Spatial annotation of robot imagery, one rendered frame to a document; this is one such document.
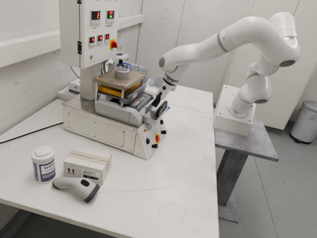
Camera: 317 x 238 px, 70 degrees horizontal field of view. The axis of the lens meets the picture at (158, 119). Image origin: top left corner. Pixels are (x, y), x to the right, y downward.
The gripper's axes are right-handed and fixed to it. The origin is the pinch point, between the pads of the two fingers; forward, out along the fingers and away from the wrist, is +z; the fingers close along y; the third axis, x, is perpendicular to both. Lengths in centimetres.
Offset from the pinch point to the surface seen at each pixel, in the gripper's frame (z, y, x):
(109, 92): 4.8, -10.2, 22.7
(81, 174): 26, -45, 7
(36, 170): 28, -54, 22
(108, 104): 8.1, -15.0, 19.2
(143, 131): 11.2, -12.7, -3.6
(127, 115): 6.5, -16.3, 7.4
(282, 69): -27, 218, -96
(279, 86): -7, 218, -108
